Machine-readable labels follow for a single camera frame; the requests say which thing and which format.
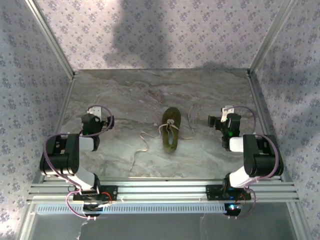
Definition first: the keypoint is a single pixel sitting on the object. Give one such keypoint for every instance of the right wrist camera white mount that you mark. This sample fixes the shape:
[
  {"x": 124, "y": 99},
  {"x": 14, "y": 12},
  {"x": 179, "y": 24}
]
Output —
[{"x": 225, "y": 113}]

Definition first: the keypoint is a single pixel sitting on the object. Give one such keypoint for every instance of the aluminium side rail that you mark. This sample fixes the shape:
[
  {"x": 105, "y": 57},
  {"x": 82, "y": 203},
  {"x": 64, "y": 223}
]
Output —
[
  {"x": 264, "y": 125},
  {"x": 56, "y": 127}
]

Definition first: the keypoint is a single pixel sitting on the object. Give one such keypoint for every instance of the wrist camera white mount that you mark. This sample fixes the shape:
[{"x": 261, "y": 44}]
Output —
[
  {"x": 95, "y": 110},
  {"x": 225, "y": 113}
]

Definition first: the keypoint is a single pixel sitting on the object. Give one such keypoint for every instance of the aluminium mounting rail beam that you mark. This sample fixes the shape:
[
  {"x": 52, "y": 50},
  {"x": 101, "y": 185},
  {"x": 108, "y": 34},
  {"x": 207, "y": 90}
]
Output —
[{"x": 162, "y": 191}]

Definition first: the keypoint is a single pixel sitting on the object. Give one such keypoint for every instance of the aluminium frame leg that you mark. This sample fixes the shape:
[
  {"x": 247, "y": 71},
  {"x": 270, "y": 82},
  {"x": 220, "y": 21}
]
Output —
[
  {"x": 300, "y": 222},
  {"x": 26, "y": 225}
]

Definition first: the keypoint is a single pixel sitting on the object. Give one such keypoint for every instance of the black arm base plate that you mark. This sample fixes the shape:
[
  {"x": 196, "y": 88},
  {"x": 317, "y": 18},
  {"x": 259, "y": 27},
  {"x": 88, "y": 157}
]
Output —
[
  {"x": 212, "y": 192},
  {"x": 112, "y": 191}
]

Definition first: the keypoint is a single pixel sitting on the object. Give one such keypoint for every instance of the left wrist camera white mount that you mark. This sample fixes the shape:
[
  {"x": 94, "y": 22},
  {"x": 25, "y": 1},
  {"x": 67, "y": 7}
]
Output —
[{"x": 95, "y": 110}]

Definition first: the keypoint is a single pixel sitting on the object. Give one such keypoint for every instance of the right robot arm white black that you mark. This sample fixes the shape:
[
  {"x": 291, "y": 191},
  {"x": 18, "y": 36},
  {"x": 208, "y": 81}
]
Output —
[{"x": 262, "y": 155}]

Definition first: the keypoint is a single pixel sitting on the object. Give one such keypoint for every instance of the aluminium frame post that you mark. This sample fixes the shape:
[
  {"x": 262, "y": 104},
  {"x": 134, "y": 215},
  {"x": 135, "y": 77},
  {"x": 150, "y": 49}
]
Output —
[
  {"x": 270, "y": 37},
  {"x": 52, "y": 40}
]

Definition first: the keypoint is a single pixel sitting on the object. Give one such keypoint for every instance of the olive green shoe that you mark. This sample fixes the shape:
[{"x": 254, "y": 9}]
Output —
[{"x": 175, "y": 117}]

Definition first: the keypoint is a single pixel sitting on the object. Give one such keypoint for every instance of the beige shoelace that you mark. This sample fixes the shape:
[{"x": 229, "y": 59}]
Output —
[{"x": 170, "y": 122}]

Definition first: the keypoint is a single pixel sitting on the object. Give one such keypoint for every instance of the black controller board with light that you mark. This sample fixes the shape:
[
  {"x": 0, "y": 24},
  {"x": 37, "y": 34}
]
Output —
[{"x": 233, "y": 211}]

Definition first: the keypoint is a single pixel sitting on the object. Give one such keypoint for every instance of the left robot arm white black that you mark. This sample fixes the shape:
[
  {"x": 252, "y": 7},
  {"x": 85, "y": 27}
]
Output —
[{"x": 60, "y": 155}]

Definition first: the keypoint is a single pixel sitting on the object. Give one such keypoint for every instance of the grey metal shelf plate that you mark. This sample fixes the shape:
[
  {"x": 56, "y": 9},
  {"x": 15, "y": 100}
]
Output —
[{"x": 162, "y": 227}]

